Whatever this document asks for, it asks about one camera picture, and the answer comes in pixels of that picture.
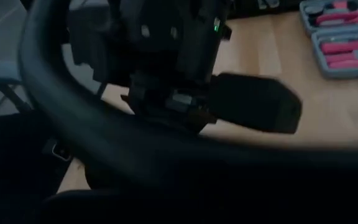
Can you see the grey tool case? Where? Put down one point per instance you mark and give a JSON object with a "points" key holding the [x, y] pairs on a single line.
{"points": [[319, 34]]}

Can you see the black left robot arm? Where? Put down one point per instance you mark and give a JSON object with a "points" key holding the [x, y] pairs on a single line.
{"points": [[166, 31]]}

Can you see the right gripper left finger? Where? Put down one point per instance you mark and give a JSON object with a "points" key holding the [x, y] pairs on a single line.
{"points": [[120, 210]]}

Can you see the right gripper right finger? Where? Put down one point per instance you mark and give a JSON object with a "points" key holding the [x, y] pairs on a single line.
{"points": [[291, 210]]}

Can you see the small red tool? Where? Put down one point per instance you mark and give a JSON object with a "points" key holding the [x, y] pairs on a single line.
{"points": [[340, 3]]}

